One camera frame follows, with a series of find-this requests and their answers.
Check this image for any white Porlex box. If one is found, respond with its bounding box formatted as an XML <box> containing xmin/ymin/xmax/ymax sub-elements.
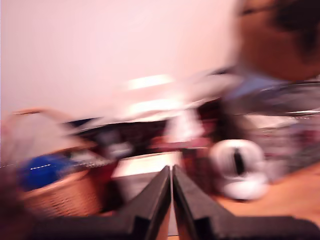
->
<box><xmin>111</xmin><ymin>151</ymin><xmax>182</xmax><ymax>186</ymax></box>

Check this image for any white round device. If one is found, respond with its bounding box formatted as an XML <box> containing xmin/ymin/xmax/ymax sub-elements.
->
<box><xmin>209</xmin><ymin>139</ymin><xmax>270</xmax><ymax>201</ymax></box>

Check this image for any woven wicker basket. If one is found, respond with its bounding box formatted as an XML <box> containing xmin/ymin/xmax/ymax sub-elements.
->
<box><xmin>9</xmin><ymin>107</ymin><xmax>108</xmax><ymax>220</ymax></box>

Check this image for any blue ball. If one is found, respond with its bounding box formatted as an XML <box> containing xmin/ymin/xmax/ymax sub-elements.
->
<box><xmin>18</xmin><ymin>154</ymin><xmax>77</xmax><ymax>192</ymax></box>

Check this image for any person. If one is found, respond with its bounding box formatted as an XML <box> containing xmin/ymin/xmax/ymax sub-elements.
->
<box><xmin>233</xmin><ymin>0</ymin><xmax>320</xmax><ymax>82</ymax></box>

